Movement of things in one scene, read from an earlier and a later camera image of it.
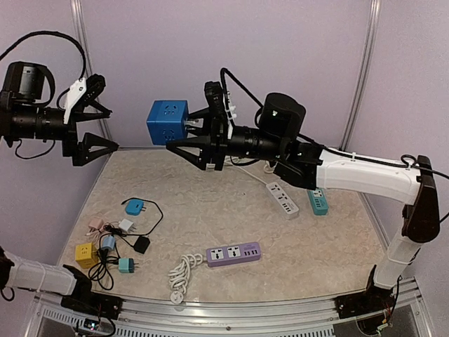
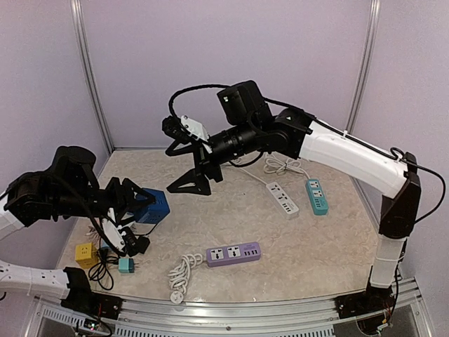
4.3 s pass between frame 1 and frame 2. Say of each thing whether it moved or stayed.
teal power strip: stayed
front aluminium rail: stayed
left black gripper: moved
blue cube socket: moved
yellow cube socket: stayed
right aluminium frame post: stayed
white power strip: stayed
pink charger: moved
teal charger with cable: stayed
